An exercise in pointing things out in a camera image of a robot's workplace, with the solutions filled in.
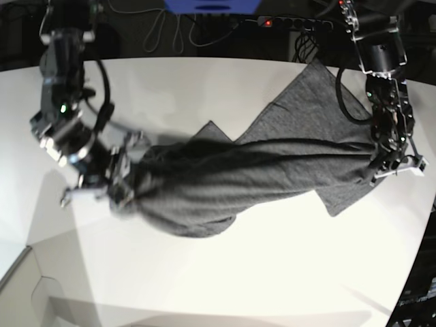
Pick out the grey t-shirt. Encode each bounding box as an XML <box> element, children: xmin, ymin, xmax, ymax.
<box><xmin>110</xmin><ymin>61</ymin><xmax>377</xmax><ymax>238</ymax></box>

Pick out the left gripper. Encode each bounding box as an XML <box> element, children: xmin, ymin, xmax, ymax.
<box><xmin>369</xmin><ymin>150</ymin><xmax>422</xmax><ymax>187</ymax></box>

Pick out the blue box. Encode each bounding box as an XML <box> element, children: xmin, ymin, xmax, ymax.
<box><xmin>164</xmin><ymin>0</ymin><xmax>261</xmax><ymax>14</ymax></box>

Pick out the white power strip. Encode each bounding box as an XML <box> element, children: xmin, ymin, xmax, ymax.
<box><xmin>256</xmin><ymin>16</ymin><xmax>334</xmax><ymax>32</ymax></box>

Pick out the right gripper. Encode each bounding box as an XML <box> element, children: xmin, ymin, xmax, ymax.
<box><xmin>60</xmin><ymin>131</ymin><xmax>149</xmax><ymax>208</ymax></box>

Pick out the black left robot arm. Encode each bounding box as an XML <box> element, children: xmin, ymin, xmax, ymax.
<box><xmin>335</xmin><ymin>1</ymin><xmax>428</xmax><ymax>184</ymax></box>

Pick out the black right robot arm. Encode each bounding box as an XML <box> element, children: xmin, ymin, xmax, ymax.
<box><xmin>30</xmin><ymin>1</ymin><xmax>147</xmax><ymax>208</ymax></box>

